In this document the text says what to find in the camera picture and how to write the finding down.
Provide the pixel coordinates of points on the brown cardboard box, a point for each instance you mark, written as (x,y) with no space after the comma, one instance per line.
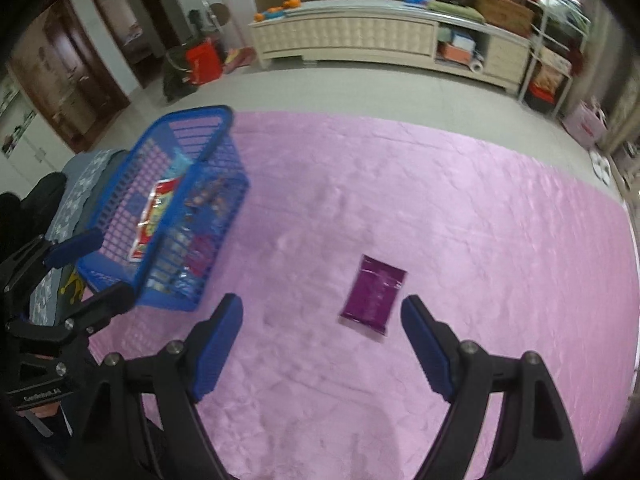
(505,12)

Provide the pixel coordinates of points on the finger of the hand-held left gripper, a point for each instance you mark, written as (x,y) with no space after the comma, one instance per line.
(75,247)
(105,305)

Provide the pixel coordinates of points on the dark wooden door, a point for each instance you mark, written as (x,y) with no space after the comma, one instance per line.
(65,75)

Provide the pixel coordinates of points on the purple snack packet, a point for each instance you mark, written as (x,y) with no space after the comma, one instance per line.
(370,295)

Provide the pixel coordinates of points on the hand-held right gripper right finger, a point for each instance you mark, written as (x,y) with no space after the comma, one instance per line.
(430,352)

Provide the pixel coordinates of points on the wall poster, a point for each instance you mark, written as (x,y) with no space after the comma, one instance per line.
(15,130)

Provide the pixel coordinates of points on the red bag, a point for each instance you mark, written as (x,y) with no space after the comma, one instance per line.
(205,62)

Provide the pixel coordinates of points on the green folded cloth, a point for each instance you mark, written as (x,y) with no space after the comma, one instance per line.
(455,11)

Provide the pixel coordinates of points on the dark cloth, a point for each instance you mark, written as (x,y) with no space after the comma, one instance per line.
(30,200)

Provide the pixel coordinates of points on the black bag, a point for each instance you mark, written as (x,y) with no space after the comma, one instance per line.
(177,77)

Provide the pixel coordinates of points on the pink bag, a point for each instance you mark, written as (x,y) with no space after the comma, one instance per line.
(585,125)

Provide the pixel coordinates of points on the orange box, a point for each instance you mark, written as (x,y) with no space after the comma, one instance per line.
(456,52)

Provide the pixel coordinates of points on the broom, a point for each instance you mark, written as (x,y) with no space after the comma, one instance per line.
(240,59)

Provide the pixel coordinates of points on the chair with grey cover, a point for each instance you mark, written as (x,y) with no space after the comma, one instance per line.
(80,185)

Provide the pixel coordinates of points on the pink tablecloth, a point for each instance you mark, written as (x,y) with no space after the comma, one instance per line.
(450,210)

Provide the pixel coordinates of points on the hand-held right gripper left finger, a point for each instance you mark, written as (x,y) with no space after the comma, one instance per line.
(217,355)

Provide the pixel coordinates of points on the dark wooden doorway frame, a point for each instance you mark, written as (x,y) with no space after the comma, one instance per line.
(95,20)

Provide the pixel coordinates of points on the red white yellow snack packet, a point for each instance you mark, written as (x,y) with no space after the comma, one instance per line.
(155,215)

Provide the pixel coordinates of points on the cream TV cabinet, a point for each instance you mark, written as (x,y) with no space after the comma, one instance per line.
(350,35)

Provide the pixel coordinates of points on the light blue snack packet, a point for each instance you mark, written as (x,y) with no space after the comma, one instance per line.
(177,165)

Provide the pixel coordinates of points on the paper roll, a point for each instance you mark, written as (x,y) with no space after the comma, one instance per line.
(476,64)

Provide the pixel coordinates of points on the blue plastic basket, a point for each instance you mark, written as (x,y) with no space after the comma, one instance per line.
(200,114)

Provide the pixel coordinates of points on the white metal shelf rack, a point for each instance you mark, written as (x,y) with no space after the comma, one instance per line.
(550,45)

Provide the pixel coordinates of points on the white slippers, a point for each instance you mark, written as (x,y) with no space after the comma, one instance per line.
(601,167)

